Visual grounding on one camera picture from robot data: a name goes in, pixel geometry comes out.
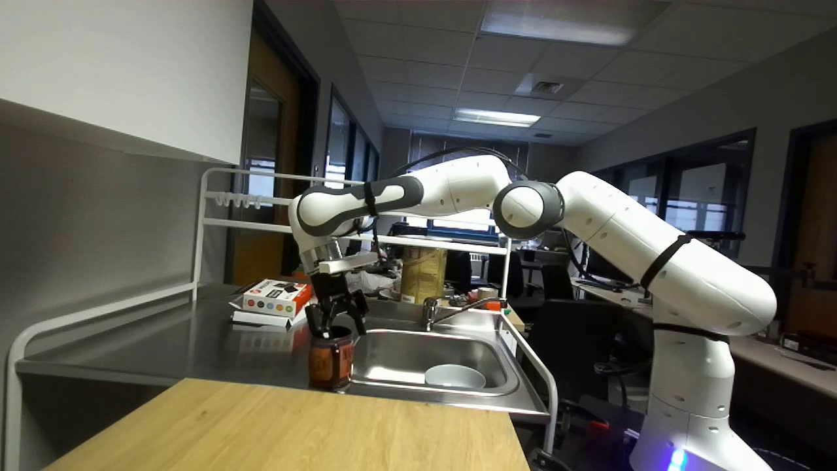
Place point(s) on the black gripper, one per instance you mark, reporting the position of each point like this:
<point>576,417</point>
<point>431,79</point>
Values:
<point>336,295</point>

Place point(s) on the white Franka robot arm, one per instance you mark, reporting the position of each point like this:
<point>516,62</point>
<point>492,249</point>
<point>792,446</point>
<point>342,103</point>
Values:
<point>698,290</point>

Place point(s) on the stainless steel sink counter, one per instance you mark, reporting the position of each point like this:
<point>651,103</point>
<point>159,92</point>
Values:
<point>410,354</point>

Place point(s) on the chrome sink faucet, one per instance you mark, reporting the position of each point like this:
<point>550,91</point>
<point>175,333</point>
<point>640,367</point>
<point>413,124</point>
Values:
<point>432,316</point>

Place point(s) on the red and white box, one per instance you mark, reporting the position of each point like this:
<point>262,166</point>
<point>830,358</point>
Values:
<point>279,296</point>

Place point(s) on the yellow door with window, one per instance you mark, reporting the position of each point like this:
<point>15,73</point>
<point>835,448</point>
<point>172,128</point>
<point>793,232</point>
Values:
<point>262,175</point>

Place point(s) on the small ceiling light panel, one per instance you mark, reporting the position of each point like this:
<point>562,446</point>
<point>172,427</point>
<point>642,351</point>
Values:
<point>499,120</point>

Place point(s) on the ceiling air vent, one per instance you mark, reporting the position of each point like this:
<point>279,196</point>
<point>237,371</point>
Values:
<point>540,86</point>

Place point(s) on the large ceiling light panel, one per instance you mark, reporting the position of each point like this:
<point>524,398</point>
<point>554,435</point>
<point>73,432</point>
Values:
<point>564,26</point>

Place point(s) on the dark framed window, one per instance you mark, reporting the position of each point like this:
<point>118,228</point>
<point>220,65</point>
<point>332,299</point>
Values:
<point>708,186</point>

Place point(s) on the dark brown door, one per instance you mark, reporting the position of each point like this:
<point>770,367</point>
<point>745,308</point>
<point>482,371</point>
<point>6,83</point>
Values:
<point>814,244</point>

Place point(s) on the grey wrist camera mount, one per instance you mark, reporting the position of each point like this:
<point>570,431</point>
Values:
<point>347,262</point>

